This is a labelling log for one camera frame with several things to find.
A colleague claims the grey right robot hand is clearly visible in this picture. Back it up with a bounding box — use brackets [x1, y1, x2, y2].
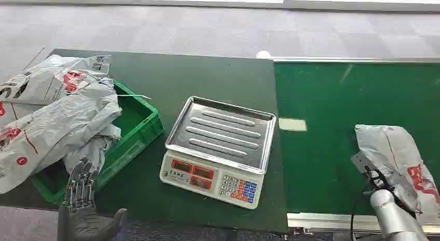
[365, 165, 423, 215]

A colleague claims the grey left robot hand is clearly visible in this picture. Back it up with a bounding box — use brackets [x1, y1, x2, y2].
[57, 160, 128, 241]

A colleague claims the small crumpled grey parcel bag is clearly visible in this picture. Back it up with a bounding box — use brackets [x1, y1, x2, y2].
[63, 125, 122, 176]

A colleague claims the green conveyor belt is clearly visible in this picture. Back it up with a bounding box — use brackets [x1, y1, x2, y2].
[273, 61, 440, 216]

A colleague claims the large grey parcel bag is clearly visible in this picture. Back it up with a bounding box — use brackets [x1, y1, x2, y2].
[0, 82, 123, 195]

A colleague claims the green plastic crate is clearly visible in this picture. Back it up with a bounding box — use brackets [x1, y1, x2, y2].
[31, 79, 165, 204]

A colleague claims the white electronic scale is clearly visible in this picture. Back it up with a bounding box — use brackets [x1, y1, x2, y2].
[159, 149, 265, 210]

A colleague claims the white plastic strip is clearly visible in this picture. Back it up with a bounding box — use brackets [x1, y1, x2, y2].
[117, 93, 152, 101]

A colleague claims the white label sticker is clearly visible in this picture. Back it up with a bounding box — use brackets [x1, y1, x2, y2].
[278, 117, 308, 133]

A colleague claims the grey parcel bag, red logo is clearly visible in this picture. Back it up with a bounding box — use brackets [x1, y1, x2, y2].
[19, 54, 115, 104]

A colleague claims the grey parcel bag, black print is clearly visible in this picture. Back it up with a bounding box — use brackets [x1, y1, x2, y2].
[0, 74, 38, 127]

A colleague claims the steel scale tray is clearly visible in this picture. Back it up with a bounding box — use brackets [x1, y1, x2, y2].
[164, 95, 277, 175]

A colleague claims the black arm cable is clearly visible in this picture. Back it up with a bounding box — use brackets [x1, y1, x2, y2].
[349, 165, 391, 241]

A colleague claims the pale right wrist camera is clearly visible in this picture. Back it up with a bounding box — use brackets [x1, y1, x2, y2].
[350, 151, 379, 176]

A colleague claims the aluminium conveyor frame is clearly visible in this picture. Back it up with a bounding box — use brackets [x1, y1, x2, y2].
[286, 212, 440, 235]

